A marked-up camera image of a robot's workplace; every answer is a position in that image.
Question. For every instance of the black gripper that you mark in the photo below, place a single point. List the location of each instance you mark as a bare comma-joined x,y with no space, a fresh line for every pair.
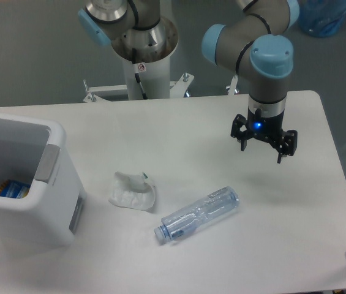
265,129

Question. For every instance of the clear plastic bottle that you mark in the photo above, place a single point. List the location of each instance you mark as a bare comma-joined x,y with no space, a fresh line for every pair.
189,218

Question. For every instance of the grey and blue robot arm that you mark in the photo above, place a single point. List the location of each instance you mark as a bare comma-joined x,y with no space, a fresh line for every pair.
254,49

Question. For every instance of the white trash can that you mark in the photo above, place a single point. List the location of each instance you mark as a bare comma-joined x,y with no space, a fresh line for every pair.
33,151

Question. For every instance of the blue snack packet in bin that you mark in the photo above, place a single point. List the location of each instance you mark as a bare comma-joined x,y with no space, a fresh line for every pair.
14,189

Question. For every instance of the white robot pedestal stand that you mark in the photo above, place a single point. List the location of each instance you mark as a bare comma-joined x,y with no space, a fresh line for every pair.
145,57

